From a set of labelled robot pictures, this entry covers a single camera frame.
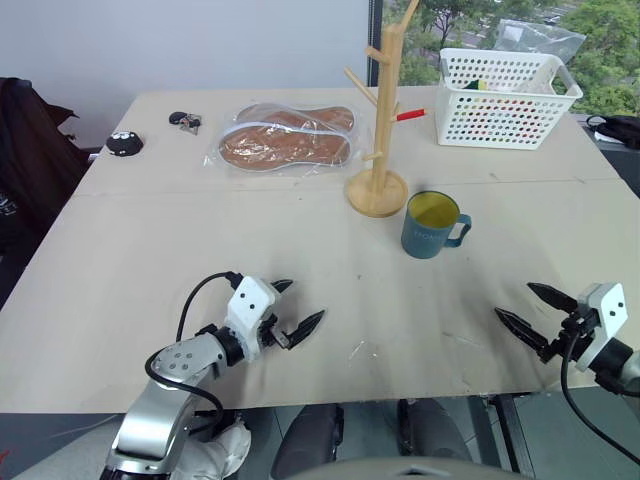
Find white perforated plastic basket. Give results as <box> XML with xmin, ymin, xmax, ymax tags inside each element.
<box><xmin>433</xmin><ymin>47</ymin><xmax>585</xmax><ymax>148</ymax></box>

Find bunch of keys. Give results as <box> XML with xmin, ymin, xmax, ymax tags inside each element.
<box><xmin>168</xmin><ymin>110</ymin><xmax>204</xmax><ymax>137</ymax></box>

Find wooden mug tree stand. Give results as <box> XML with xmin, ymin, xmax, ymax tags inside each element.
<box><xmin>342</xmin><ymin>0</ymin><xmax>409</xmax><ymax>218</ymax></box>

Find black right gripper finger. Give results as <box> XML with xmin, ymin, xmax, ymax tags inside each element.
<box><xmin>494</xmin><ymin>307</ymin><xmax>552</xmax><ymax>359</ymax></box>
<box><xmin>526</xmin><ymin>282</ymin><xmax>578</xmax><ymax>316</ymax></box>

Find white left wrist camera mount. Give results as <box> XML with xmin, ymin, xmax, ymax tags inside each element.
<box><xmin>224</xmin><ymin>275</ymin><xmax>277</xmax><ymax>362</ymax></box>

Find black table frame leg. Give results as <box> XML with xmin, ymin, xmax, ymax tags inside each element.
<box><xmin>478</xmin><ymin>394</ymin><xmax>539</xmax><ymax>480</ymax></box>

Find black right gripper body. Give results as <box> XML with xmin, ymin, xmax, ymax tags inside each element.
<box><xmin>541</xmin><ymin>309</ymin><xmax>602</xmax><ymax>363</ymax></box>

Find white cloth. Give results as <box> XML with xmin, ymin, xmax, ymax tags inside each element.
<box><xmin>174</xmin><ymin>418</ymin><xmax>252</xmax><ymax>480</ymax></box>

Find dark rounded shape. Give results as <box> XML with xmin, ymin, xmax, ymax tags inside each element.
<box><xmin>271</xmin><ymin>403</ymin><xmax>346</xmax><ymax>480</ymax></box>

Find black round toy with eyes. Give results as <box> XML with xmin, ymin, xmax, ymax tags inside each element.
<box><xmin>105</xmin><ymin>130</ymin><xmax>145</xmax><ymax>158</ymax></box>

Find dark window frame post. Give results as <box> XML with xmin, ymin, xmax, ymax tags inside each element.
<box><xmin>367</xmin><ymin>0</ymin><xmax>377</xmax><ymax>89</ymax></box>

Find black bag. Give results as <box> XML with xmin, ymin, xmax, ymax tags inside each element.
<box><xmin>584</xmin><ymin>114</ymin><xmax>640</xmax><ymax>147</ymax></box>

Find teal mug with yellow inside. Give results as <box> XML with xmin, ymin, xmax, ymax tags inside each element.
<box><xmin>400</xmin><ymin>190</ymin><xmax>473</xmax><ymax>260</ymax></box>

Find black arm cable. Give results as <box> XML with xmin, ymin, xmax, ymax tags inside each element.
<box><xmin>559</xmin><ymin>333</ymin><xmax>640</xmax><ymax>467</ymax></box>
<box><xmin>144</xmin><ymin>271</ymin><xmax>242</xmax><ymax>436</ymax></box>

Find dark jacket on chair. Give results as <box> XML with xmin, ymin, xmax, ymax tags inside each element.
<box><xmin>0</xmin><ymin>76</ymin><xmax>97</xmax><ymax>306</ymax></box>

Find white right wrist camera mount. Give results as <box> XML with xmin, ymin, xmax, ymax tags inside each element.
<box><xmin>573</xmin><ymin>281</ymin><xmax>629</xmax><ymax>372</ymax></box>

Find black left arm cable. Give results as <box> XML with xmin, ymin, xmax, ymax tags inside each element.
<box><xmin>144</xmin><ymin>271</ymin><xmax>242</xmax><ymax>436</ymax></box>

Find clear crumpled plastic bag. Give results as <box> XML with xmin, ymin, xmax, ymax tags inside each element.
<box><xmin>493</xmin><ymin>18</ymin><xmax>587</xmax><ymax>67</ymax></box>

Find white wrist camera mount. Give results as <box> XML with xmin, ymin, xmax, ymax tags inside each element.
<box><xmin>573</xmin><ymin>281</ymin><xmax>629</xmax><ymax>372</ymax></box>
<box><xmin>224</xmin><ymin>275</ymin><xmax>277</xmax><ymax>362</ymax></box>

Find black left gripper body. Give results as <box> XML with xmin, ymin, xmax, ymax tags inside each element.
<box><xmin>256</xmin><ymin>312</ymin><xmax>294</xmax><ymax>351</ymax></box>

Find brown insoles in clear bag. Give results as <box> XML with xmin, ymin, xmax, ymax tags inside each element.
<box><xmin>203</xmin><ymin>101</ymin><xmax>358</xmax><ymax>177</ymax></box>

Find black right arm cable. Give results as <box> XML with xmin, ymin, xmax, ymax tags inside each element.
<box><xmin>559</xmin><ymin>333</ymin><xmax>640</xmax><ymax>467</ymax></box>

